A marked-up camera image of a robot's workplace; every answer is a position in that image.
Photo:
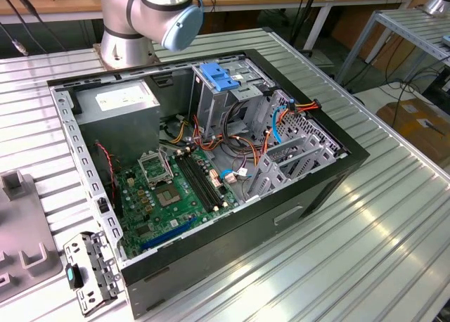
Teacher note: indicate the green motherboard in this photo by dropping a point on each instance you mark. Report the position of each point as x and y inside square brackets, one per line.
[175, 214]

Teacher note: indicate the white motherboard connector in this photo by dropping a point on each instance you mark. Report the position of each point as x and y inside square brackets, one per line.
[215, 179]

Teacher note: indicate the silver expansion bracket cover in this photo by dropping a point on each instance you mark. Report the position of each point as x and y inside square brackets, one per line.
[105, 269]

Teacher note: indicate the grey power supply unit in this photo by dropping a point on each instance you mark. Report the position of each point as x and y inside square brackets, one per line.
[119, 132]

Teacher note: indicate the silver metal disk bay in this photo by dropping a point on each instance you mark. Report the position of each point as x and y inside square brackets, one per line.
[272, 181]

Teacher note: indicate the blue black bracket latch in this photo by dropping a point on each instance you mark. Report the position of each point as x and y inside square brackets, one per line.
[71, 275]

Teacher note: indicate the silver optical drive cage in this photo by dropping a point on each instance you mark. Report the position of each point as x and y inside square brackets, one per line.
[214, 107]

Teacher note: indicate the black open PC case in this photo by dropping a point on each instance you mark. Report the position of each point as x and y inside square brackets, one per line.
[211, 258]

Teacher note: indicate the grey parts rack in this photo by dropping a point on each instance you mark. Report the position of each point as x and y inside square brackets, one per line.
[22, 223]

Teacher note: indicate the metal slat shelf table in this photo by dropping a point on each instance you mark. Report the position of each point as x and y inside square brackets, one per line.
[411, 28]

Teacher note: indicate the black case fan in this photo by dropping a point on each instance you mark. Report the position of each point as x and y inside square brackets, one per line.
[107, 181]

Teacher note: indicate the black case rail latch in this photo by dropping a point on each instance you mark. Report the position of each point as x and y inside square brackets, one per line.
[102, 205]

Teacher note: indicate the brown arm base plate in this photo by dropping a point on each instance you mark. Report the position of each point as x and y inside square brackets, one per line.
[99, 56]

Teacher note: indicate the black RAM slot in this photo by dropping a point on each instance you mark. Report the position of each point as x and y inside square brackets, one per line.
[206, 178]
[195, 182]

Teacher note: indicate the black tripod stand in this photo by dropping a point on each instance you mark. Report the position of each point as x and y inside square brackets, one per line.
[299, 26]

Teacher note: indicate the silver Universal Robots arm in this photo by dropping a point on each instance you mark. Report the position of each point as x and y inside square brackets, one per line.
[119, 12]

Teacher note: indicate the blue expansion slot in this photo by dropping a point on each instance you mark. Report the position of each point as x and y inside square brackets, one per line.
[168, 235]

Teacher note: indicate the wooden desk white frame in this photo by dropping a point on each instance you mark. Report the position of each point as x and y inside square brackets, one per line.
[52, 5]

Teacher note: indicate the blue plastic drive latch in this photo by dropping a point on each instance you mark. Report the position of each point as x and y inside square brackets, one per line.
[218, 77]

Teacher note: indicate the CPU socket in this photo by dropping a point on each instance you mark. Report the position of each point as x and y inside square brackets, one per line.
[168, 195]

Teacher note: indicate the yellow cardboard box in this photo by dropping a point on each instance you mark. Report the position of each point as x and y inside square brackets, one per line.
[404, 128]

